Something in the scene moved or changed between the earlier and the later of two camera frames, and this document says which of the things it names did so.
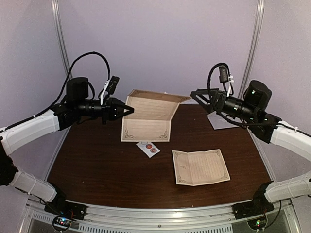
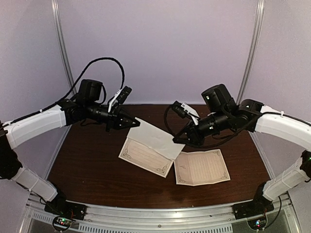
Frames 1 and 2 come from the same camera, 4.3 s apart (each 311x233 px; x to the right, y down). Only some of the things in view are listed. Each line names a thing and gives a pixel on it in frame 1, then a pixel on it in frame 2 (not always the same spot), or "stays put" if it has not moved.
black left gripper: (109, 110) to (116, 121)
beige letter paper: (150, 120) to (151, 148)
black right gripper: (221, 95) to (194, 138)
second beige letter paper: (199, 167) stays put
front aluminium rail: (213, 219) stays put
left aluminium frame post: (56, 15) stays put
